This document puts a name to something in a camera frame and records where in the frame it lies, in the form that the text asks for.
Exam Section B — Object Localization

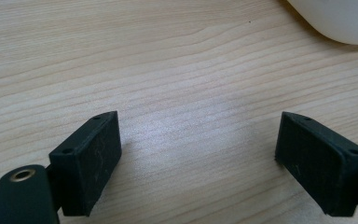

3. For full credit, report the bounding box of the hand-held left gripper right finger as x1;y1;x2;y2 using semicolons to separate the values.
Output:
274;111;358;217

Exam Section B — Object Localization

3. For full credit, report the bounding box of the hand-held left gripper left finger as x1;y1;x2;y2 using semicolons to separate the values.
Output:
48;110;123;217

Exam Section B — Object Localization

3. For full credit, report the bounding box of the white plastic bin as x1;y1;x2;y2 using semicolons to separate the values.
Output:
287;0;358;46

